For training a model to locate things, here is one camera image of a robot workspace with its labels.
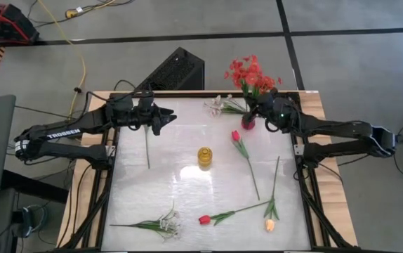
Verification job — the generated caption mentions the white artificial flower bunch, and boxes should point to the white artificial flower bunch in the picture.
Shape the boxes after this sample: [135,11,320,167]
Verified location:
[203,93,248,118]
[109,202,182,242]

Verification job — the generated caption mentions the red artificial tulip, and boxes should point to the red artificial tulip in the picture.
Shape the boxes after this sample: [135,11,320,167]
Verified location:
[230,129,261,201]
[197,200,271,226]

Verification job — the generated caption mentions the black headphones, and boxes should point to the black headphones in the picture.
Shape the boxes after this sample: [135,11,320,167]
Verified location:
[18,205,48,239]

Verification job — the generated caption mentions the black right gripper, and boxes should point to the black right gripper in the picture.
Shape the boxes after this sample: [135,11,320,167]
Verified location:
[245,90,279,122]

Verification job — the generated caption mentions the red artificial flower bunch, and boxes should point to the red artificial flower bunch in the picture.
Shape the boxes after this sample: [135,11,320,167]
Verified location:
[223,53,284,117]

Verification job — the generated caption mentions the black computer tower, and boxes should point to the black computer tower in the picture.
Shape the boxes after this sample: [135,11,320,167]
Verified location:
[135,46,206,91]

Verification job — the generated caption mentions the red glass vase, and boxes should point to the red glass vase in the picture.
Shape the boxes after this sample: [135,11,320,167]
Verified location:
[240,112,257,131]

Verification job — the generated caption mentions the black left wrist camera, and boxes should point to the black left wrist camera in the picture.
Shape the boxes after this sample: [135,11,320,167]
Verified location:
[136,90,155,112]

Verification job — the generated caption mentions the red black tool case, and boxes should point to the red black tool case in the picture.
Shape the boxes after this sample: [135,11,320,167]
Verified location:
[0,1,41,46]

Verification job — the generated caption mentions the yellow floor cable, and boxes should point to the yellow floor cable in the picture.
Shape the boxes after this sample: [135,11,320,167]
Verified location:
[36,0,87,120]

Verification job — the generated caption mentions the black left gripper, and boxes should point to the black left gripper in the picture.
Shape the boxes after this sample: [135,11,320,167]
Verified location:
[115,105,178,137]

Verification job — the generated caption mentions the black aluminium table frame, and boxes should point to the black aluminium table frame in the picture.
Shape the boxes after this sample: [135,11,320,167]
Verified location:
[52,90,360,253]

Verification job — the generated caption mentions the yellow glass vase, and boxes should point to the yellow glass vase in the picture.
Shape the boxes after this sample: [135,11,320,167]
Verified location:
[197,146,213,169]

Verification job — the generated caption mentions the yellow power plug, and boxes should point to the yellow power plug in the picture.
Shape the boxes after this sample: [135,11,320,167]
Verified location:
[65,6,84,19]

